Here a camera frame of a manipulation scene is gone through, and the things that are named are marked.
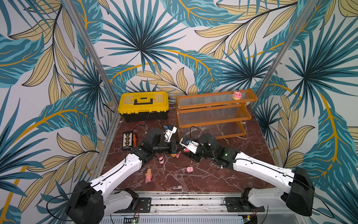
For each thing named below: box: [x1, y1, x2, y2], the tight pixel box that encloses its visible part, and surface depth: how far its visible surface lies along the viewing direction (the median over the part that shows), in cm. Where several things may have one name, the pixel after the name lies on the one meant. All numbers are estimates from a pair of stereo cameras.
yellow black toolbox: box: [117, 91, 170, 122], surface depth 100 cm
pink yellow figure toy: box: [170, 150, 182, 159], surface depth 91 cm
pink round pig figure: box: [232, 90, 242, 101], surface depth 85 cm
